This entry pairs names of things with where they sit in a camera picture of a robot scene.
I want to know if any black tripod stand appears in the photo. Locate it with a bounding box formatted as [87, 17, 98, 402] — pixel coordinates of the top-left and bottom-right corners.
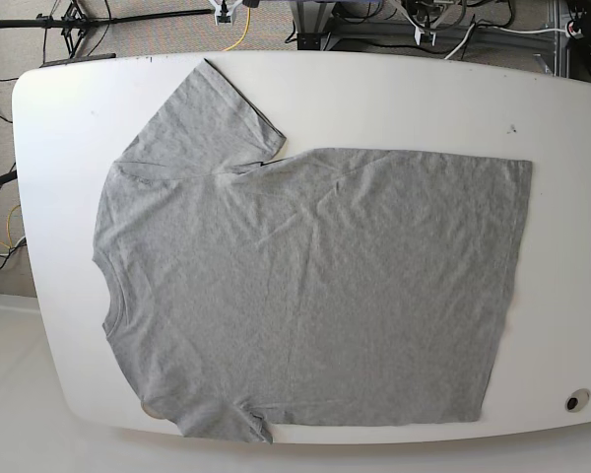
[0, 1, 216, 66]

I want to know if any grey aluminium frame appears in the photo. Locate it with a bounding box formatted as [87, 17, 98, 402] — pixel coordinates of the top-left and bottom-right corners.
[290, 1, 569, 55]

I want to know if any grey T-shirt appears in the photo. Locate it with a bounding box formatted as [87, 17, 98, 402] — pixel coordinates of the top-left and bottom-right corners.
[93, 61, 533, 442]

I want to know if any right table grommet hole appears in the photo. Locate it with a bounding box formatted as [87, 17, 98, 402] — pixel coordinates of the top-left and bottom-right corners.
[565, 388, 591, 413]

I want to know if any left table grommet hole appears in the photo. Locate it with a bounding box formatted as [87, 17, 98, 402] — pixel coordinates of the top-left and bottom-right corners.
[141, 402, 163, 420]

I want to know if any yellow cable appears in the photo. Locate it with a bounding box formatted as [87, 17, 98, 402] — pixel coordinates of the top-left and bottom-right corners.
[222, 8, 252, 53]

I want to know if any table grommet hole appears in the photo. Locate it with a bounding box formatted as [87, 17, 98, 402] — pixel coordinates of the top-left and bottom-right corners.
[565, 388, 591, 413]
[141, 402, 163, 420]

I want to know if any white cable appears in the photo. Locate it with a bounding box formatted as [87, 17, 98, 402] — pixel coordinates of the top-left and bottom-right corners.
[442, 22, 570, 60]

